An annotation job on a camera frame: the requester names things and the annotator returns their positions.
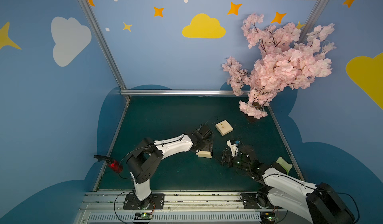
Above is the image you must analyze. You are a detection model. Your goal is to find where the light green cloth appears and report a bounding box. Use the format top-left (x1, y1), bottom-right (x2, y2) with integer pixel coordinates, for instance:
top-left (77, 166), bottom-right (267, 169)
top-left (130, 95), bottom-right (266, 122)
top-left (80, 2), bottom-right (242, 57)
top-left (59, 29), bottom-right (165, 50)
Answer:
top-left (274, 156), bottom-right (293, 175)

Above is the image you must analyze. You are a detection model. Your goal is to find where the aluminium left frame post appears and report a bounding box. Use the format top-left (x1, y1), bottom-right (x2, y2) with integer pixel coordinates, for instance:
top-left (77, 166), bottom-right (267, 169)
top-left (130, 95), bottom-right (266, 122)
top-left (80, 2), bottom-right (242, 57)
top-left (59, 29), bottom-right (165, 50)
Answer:
top-left (78, 0), bottom-right (126, 91)

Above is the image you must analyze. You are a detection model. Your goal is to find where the green circuit board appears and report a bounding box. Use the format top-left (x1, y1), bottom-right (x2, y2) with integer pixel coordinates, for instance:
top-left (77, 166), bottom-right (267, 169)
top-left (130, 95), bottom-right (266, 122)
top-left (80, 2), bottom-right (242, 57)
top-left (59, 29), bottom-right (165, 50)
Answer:
top-left (134, 213), bottom-right (153, 221)
top-left (260, 212), bottom-right (278, 224)

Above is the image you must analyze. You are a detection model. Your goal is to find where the right green circuit board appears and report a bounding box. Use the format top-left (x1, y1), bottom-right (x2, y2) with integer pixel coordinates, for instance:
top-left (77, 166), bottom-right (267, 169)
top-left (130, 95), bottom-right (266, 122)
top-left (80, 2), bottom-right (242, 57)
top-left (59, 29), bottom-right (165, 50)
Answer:
top-left (260, 212), bottom-right (278, 224)

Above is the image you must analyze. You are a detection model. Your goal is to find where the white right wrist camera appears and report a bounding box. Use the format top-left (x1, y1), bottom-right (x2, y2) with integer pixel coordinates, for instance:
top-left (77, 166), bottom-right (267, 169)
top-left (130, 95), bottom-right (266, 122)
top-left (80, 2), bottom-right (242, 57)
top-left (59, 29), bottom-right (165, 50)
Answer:
top-left (226, 140), bottom-right (240, 157)

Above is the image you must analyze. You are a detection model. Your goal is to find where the white lift-off lid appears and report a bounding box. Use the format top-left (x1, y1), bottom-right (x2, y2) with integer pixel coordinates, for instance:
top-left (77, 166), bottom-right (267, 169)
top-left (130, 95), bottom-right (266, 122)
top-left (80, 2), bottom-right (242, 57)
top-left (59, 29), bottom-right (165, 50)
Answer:
top-left (196, 143), bottom-right (213, 159)

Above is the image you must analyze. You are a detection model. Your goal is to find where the aluminium frame post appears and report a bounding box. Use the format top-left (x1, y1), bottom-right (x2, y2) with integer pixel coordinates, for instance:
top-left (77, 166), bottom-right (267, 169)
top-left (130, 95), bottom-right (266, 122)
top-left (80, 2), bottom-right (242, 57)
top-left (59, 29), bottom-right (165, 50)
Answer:
top-left (298, 0), bottom-right (329, 43)
top-left (78, 0), bottom-right (126, 91)

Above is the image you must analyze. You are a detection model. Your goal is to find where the aluminium right frame post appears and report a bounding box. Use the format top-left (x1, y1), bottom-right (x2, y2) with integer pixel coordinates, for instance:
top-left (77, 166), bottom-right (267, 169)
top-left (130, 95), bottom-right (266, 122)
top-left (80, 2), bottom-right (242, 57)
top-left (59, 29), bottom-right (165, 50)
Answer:
top-left (298, 0), bottom-right (329, 43)

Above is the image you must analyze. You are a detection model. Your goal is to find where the pink cherry blossom tree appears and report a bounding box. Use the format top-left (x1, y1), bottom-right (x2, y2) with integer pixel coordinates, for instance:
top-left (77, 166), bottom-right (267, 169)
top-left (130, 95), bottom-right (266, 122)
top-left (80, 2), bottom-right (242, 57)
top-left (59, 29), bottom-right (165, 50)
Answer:
top-left (222, 13), bottom-right (335, 119)

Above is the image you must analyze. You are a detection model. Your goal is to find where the left green circuit board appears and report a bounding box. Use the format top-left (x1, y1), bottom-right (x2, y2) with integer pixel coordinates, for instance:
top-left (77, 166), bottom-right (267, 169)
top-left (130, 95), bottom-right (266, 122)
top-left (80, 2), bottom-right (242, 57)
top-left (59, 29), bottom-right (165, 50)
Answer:
top-left (134, 213), bottom-right (153, 221)

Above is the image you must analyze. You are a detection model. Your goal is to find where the aluminium back frame rail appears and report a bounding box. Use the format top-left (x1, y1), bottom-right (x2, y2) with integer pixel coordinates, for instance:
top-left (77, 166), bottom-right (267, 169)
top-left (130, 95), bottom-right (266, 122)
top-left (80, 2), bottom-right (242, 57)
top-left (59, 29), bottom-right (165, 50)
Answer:
top-left (120, 89), bottom-right (234, 96)

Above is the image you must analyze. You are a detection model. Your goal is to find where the front aluminium rail base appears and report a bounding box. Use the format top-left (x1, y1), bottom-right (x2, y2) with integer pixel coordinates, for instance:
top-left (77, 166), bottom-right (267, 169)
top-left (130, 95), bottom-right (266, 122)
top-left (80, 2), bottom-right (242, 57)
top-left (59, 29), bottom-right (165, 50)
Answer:
top-left (74, 191), bottom-right (308, 224)

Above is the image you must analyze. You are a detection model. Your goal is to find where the cream flower print box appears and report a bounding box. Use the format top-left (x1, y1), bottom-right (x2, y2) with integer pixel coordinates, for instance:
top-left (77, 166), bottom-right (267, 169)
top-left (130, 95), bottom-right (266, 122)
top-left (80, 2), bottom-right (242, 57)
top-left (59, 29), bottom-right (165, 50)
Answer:
top-left (215, 120), bottom-right (233, 136)

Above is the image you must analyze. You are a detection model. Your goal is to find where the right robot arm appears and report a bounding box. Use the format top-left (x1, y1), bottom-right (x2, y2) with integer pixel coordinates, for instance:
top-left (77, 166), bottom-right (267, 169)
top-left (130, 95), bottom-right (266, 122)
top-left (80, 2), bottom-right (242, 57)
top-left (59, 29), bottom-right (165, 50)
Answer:
top-left (220, 145), bottom-right (360, 224)

